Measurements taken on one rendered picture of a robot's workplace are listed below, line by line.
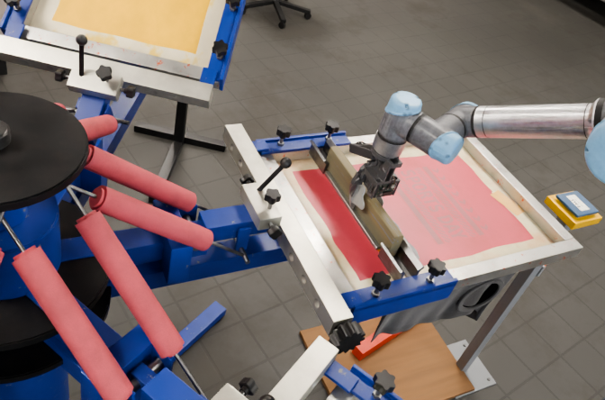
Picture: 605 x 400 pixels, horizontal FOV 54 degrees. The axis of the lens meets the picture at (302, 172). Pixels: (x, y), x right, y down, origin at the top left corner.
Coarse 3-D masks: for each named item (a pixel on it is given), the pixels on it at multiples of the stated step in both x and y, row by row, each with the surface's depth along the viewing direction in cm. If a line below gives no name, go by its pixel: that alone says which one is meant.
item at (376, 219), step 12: (336, 156) 164; (336, 168) 164; (348, 168) 160; (336, 180) 165; (348, 180) 159; (348, 192) 160; (372, 204) 151; (360, 216) 156; (372, 216) 151; (384, 216) 148; (372, 228) 152; (384, 228) 146; (396, 228) 146; (384, 240) 147; (396, 240) 144
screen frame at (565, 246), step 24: (408, 144) 193; (480, 144) 198; (504, 168) 190; (288, 192) 158; (528, 192) 183; (552, 216) 176; (312, 240) 146; (552, 240) 173; (336, 264) 142; (480, 264) 153; (504, 264) 155; (528, 264) 159; (456, 288) 150
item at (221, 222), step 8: (224, 208) 140; (232, 208) 141; (240, 208) 142; (200, 216) 137; (208, 216) 137; (216, 216) 138; (224, 216) 138; (232, 216) 139; (240, 216) 140; (248, 216) 140; (208, 224) 135; (216, 224) 136; (224, 224) 136; (232, 224) 137; (240, 224) 138; (248, 224) 140; (216, 232) 137; (224, 232) 138; (232, 232) 139; (256, 232) 143; (216, 240) 138
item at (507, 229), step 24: (408, 216) 167; (480, 216) 174; (504, 216) 176; (336, 240) 153; (360, 240) 155; (408, 240) 159; (432, 240) 161; (480, 240) 166; (504, 240) 168; (360, 264) 148
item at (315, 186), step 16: (416, 160) 188; (432, 160) 190; (304, 176) 170; (320, 176) 172; (448, 176) 186; (464, 176) 188; (304, 192) 165; (320, 192) 166; (336, 192) 168; (464, 192) 181; (480, 192) 183; (320, 208) 161; (336, 208) 162; (384, 208) 167
